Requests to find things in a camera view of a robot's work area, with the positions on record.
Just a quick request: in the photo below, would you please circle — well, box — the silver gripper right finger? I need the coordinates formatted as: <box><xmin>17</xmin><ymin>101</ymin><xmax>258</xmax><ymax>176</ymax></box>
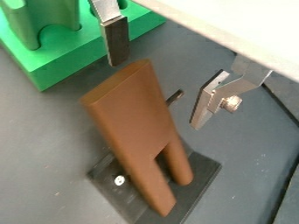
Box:
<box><xmin>190</xmin><ymin>55</ymin><xmax>272</xmax><ymax>130</ymax></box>

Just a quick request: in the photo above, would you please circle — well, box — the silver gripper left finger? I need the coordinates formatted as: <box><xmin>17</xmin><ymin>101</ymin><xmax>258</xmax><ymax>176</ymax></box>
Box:
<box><xmin>87</xmin><ymin>0</ymin><xmax>129</xmax><ymax>67</ymax></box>

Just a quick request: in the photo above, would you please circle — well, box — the brown square-circle forked object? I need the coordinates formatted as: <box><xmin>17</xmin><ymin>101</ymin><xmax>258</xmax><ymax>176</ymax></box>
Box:
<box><xmin>79</xmin><ymin>59</ymin><xmax>193</xmax><ymax>216</ymax></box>

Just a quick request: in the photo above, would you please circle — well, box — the black curved fixture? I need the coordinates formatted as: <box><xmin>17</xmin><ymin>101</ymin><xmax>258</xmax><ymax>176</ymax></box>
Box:
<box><xmin>85</xmin><ymin>88</ymin><xmax>222</xmax><ymax>224</ymax></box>

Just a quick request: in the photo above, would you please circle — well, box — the green shape sorter base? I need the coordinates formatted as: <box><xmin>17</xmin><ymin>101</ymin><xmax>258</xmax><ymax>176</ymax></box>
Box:
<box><xmin>0</xmin><ymin>0</ymin><xmax>165</xmax><ymax>91</ymax></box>

